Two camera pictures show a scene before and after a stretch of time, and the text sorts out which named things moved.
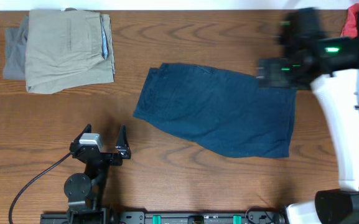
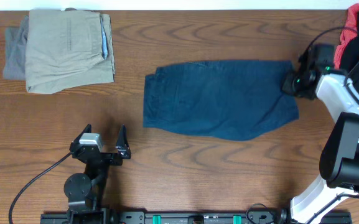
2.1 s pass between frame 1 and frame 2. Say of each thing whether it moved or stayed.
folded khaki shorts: stayed
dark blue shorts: moved
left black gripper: stayed
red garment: stayed
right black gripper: moved
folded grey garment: stayed
